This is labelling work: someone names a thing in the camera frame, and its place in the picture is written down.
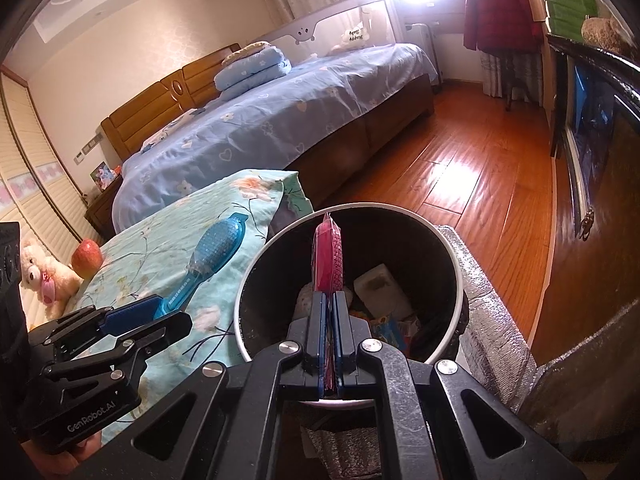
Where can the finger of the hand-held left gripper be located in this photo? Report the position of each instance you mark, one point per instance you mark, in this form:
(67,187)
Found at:
(155,332)
(130,314)

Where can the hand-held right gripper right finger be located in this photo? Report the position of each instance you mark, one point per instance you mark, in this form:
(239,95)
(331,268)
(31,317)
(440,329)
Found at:
(341,325)

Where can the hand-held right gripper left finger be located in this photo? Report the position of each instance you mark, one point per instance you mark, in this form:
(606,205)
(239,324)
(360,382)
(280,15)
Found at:
(320,325)

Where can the white tissue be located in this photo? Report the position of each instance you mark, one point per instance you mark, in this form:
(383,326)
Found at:
(304,302)

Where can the blue red snack bag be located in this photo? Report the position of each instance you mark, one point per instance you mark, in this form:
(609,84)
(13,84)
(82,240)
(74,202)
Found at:
(390,332)

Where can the white foam block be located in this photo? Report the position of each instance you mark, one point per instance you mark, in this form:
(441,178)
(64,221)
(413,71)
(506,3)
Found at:
(382,287)

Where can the pink net packet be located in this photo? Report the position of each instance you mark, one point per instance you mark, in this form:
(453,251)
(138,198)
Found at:
(327,255)

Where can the blue plastic brush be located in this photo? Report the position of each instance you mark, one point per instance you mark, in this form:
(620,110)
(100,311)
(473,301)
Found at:
(217,242)

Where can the black trash bin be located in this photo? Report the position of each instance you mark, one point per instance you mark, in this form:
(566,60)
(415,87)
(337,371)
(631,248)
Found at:
(425,240)

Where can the person's left hand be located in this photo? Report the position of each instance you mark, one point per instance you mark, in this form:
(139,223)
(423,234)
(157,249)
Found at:
(65,462)

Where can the floral turquoise bedsheet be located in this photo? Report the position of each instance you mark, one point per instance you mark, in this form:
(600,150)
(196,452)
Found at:
(150,250)

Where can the red yellow apple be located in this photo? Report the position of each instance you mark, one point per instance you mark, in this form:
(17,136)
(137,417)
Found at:
(87,259)

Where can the cream teddy bear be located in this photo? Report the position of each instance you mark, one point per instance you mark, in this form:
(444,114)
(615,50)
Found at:
(37,270)

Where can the dark wooden nightstand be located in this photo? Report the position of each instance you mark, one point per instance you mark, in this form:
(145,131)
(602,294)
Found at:
(102,207)

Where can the silver foil mat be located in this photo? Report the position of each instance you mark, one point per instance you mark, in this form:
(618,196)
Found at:
(490,310)

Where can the sliding wardrobe doors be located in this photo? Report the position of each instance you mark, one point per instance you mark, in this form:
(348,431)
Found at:
(35,185)

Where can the white printed pillow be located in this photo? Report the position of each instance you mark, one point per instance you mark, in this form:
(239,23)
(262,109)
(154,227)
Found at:
(167,132)

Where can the wooden headboard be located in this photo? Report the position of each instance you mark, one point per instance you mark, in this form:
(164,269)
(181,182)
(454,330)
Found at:
(145,112)

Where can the bed with blue sheet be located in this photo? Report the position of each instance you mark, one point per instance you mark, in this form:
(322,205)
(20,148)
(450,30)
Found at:
(280,125)

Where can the folded blue blanket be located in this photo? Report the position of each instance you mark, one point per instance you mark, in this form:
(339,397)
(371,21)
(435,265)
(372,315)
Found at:
(252,72)

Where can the white radiator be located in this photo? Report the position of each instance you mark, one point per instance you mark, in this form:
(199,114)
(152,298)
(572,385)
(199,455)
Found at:
(425,55)

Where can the pale yellow pillow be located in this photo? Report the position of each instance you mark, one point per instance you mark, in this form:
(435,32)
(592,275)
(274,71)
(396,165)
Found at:
(245,51)

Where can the white plush toy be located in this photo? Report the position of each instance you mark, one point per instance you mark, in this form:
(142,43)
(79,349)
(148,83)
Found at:
(357,35)

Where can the dark chair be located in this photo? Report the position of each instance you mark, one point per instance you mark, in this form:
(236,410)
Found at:
(520,87)

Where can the red jacket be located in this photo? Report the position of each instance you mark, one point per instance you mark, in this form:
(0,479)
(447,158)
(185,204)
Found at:
(500,10)

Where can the brown plush bear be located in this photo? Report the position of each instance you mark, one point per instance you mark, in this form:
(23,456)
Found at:
(605,35)

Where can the stack of green boxes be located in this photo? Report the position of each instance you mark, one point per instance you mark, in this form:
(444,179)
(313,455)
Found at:
(567,0)

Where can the photo frame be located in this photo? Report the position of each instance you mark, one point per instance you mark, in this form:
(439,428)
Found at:
(101,176)

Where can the wall switch panel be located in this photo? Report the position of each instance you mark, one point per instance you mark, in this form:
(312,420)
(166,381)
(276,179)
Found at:
(89,147)

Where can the grey bed guard rail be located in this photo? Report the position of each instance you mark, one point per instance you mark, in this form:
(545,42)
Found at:
(320,25)

